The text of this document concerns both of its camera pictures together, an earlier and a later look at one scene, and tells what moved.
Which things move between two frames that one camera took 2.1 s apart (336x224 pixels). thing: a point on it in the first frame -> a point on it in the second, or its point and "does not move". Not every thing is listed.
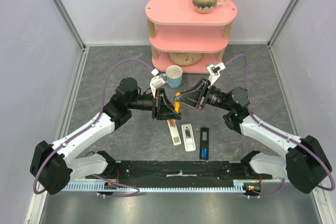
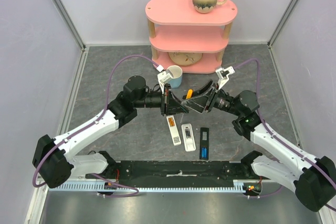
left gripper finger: (167, 114) -> (172, 109)
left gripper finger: (165, 103) -> (173, 101)
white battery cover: (175, 134) does not move
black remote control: (204, 144) does not move
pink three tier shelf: (176, 26) does not move
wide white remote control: (188, 137) does not move
